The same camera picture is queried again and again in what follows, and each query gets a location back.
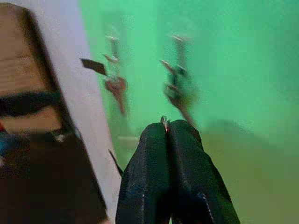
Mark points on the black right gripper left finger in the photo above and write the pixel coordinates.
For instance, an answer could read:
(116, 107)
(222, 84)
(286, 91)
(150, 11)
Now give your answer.
(147, 177)

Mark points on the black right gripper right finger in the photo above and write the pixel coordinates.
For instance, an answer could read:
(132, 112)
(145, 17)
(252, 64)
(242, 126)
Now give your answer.
(194, 177)

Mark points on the keys with red tag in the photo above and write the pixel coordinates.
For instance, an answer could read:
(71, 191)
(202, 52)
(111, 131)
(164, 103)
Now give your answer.
(164, 120)

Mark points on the wooden furniture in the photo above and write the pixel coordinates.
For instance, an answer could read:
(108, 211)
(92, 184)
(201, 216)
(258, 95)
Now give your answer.
(21, 70)

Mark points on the silver double wall hook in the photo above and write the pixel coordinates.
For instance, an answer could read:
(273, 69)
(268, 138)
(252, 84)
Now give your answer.
(180, 46)
(114, 46)

